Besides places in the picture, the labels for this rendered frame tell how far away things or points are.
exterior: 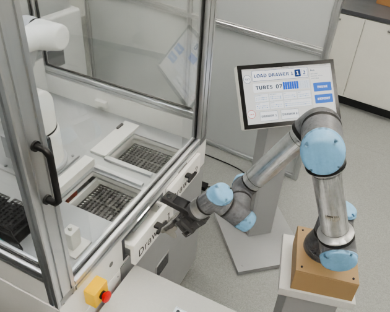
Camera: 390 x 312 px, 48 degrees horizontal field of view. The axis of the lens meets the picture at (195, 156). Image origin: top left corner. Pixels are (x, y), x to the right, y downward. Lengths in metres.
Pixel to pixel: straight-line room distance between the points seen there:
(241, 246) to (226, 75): 1.24
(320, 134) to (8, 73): 0.77
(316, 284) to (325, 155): 0.64
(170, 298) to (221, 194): 0.47
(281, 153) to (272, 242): 1.49
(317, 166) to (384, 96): 3.11
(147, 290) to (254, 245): 1.26
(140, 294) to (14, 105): 0.93
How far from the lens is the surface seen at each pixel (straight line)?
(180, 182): 1.86
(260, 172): 1.46
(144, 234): 1.62
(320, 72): 2.31
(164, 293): 1.66
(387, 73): 4.22
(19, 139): 0.99
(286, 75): 2.22
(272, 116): 2.16
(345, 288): 1.72
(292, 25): 2.89
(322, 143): 1.19
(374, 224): 3.25
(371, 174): 3.67
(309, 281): 1.69
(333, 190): 1.32
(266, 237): 2.86
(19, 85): 0.95
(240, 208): 1.43
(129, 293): 1.67
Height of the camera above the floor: 2.13
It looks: 38 degrees down
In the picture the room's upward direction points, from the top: 4 degrees clockwise
